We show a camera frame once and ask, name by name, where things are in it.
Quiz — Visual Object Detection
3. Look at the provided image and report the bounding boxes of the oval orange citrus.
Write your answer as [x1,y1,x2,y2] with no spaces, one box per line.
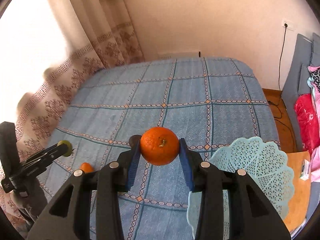
[80,163,94,173]

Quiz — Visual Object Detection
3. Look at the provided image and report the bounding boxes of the grey upholstered headboard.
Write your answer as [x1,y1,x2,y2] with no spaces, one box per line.
[281,33,319,151]

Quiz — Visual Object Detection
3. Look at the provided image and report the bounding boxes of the green lime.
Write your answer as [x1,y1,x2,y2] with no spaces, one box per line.
[57,140,73,157]

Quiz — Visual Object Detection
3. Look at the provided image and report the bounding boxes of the black power cable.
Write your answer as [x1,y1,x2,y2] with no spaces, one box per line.
[267,24,297,153]

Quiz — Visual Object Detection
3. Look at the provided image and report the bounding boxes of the small orange mandarin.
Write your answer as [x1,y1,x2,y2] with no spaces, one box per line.
[139,127,180,166]

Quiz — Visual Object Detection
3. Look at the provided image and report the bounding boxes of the light blue lattice basket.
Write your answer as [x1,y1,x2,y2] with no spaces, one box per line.
[186,136,295,238]

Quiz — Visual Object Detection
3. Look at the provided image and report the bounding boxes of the pile of clothes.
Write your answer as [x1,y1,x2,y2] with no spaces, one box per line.
[307,66,319,182]

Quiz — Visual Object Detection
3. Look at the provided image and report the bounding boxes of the beige patterned curtain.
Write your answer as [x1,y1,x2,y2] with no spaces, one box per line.
[0,0,146,230]

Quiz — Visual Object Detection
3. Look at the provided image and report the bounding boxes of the white wall socket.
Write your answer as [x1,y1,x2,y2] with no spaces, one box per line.
[281,19,295,31]

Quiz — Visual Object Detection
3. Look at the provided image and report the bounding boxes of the red floral cushion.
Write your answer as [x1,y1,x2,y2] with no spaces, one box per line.
[293,94,319,156]

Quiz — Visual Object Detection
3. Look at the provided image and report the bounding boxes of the blue patterned bedspread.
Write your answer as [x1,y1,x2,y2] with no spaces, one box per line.
[39,57,278,239]

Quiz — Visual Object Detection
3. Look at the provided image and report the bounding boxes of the wooden bedside table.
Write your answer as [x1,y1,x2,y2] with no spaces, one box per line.
[284,151,311,232]

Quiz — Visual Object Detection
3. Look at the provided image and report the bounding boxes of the dark avocado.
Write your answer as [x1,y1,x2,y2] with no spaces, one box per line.
[129,134,142,148]

